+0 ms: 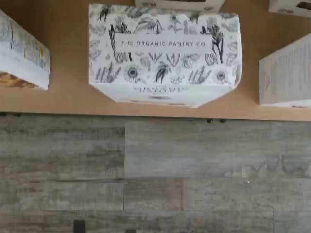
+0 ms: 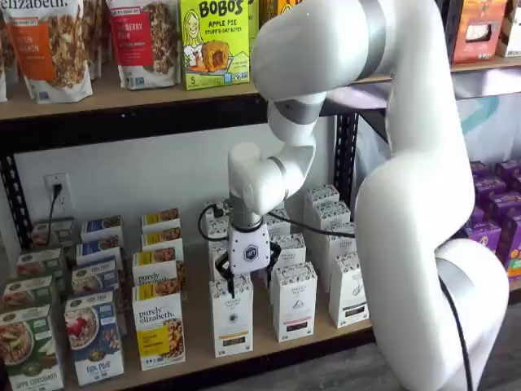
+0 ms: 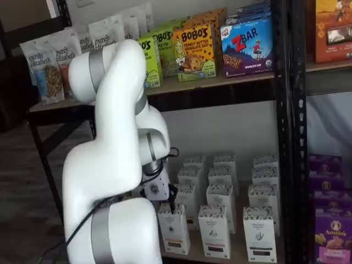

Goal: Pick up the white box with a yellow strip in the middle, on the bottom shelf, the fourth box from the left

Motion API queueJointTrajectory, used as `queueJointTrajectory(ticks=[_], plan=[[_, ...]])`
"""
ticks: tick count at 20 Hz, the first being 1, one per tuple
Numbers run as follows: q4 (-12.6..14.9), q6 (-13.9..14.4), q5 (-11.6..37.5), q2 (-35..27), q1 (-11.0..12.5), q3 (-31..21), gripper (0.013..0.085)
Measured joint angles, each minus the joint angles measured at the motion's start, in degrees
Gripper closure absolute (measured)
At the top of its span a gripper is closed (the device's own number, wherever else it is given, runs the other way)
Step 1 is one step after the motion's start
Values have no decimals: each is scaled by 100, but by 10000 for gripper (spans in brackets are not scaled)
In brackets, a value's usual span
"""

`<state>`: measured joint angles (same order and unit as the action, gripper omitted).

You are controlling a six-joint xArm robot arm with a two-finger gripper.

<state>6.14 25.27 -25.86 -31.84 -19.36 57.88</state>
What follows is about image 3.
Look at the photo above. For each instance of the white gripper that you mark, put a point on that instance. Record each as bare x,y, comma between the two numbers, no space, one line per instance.
155,189

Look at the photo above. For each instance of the white box yellow strip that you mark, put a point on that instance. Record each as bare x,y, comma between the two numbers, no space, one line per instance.
187,200
191,176
194,160
174,233

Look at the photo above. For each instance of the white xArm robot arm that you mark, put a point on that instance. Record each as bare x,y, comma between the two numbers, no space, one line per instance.
115,110

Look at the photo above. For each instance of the white box pink strip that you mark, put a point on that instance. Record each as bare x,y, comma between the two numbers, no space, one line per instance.
225,160
214,236
221,200
222,176

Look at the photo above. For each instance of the white box black strip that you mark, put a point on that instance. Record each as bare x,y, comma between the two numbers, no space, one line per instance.
259,239
265,176
263,198
265,160

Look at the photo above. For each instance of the black shelf beam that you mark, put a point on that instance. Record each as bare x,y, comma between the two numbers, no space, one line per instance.
220,96

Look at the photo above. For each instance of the orange Bobo's peanut butter box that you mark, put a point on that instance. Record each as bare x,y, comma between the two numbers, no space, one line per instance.
193,52
209,16

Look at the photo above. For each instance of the purple Annie's box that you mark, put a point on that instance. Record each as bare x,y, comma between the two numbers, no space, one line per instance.
327,184
332,203
324,165
332,239

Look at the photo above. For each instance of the blue Z Bar box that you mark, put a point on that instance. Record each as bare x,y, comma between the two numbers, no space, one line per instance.
247,13
247,52

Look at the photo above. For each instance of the grey shelf beam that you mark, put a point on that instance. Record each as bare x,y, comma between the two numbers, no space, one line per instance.
330,82

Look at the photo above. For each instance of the large orange snack box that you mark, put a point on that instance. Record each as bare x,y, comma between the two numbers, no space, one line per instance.
330,49

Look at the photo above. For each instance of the translucent plastic sheet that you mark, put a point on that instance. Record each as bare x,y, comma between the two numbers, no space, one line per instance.
330,123

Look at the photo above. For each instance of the white granola bag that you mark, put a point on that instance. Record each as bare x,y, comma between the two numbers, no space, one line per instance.
145,16
83,42
130,24

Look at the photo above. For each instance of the granola bag red label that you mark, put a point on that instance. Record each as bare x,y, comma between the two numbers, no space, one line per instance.
105,30

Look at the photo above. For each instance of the granola bag blue label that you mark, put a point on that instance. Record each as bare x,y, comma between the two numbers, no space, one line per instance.
41,68

